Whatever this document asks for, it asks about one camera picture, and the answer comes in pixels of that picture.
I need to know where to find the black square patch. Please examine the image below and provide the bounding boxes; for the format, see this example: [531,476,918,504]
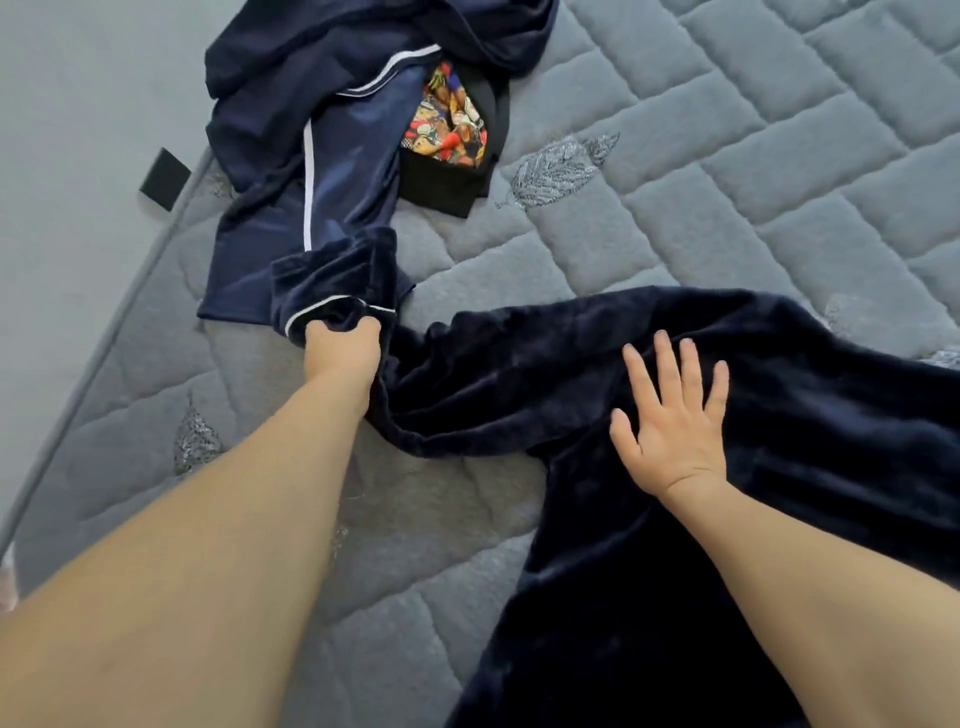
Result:
[139,147,194,212]

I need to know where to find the black colourful patterned sweatshirt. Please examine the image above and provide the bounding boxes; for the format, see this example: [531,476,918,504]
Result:
[397,57,512,219]

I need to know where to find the person's right forearm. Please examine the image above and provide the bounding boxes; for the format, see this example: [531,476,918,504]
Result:
[660,472,960,728]

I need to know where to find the person's left hand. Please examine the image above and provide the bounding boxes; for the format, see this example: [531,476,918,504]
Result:
[303,315,386,414]

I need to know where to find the person's left forearm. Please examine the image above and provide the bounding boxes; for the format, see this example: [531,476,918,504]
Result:
[0,382,369,728]

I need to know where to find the person's right hand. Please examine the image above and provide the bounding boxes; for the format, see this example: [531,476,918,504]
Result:
[607,330,732,504]

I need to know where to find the shiny navy track pants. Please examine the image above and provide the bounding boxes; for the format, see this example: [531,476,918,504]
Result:
[198,0,560,329]

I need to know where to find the grey quilted mattress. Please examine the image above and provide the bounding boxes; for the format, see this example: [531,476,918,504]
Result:
[0,0,960,728]

